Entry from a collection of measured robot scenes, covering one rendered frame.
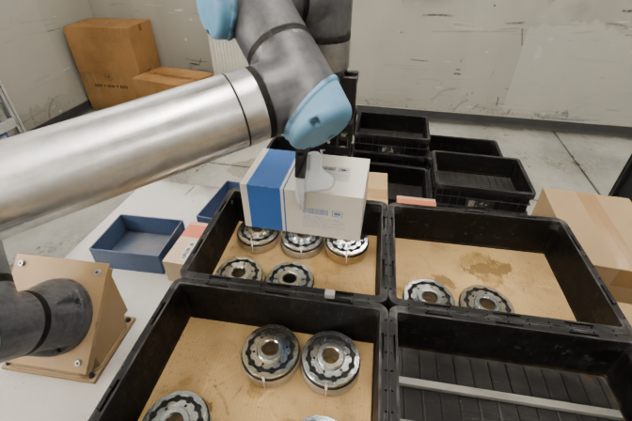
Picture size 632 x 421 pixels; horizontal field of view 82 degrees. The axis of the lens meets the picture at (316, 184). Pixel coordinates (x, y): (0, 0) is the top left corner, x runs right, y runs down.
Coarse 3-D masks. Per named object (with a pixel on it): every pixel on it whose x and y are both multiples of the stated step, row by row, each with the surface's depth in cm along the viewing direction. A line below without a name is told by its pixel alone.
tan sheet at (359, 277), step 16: (240, 224) 97; (224, 256) 87; (240, 256) 87; (256, 256) 87; (272, 256) 87; (288, 256) 87; (320, 256) 87; (368, 256) 87; (320, 272) 83; (336, 272) 83; (352, 272) 83; (368, 272) 83; (336, 288) 79; (352, 288) 79; (368, 288) 79
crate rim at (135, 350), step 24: (168, 288) 67; (216, 288) 67; (240, 288) 67; (264, 288) 67; (384, 312) 63; (144, 336) 59; (384, 336) 59; (384, 360) 56; (120, 384) 53; (384, 384) 52; (96, 408) 50; (384, 408) 50
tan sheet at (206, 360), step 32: (192, 320) 73; (192, 352) 67; (224, 352) 67; (160, 384) 62; (192, 384) 62; (224, 384) 62; (288, 384) 62; (224, 416) 58; (256, 416) 58; (288, 416) 58; (352, 416) 58
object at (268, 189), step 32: (256, 160) 64; (288, 160) 64; (352, 160) 64; (256, 192) 59; (288, 192) 57; (320, 192) 56; (352, 192) 56; (256, 224) 63; (288, 224) 61; (320, 224) 60; (352, 224) 58
